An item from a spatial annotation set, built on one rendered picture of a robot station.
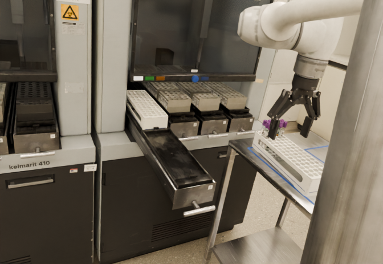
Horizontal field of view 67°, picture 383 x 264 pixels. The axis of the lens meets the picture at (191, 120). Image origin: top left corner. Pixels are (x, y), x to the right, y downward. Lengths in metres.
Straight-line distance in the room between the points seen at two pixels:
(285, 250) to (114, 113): 1.00
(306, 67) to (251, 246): 0.90
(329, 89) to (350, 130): 3.01
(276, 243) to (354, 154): 1.24
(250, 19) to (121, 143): 0.67
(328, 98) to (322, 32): 2.49
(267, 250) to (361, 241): 1.15
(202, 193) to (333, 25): 0.59
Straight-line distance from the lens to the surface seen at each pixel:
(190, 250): 1.77
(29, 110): 1.14
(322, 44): 0.90
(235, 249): 1.45
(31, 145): 1.12
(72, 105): 1.16
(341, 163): 0.36
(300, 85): 0.94
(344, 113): 0.35
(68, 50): 1.10
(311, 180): 0.90
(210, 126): 1.29
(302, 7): 0.73
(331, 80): 3.34
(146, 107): 1.17
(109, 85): 1.15
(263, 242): 1.54
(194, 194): 0.87
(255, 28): 0.83
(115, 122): 1.22
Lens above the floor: 1.31
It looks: 24 degrees down
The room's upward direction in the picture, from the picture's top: 9 degrees clockwise
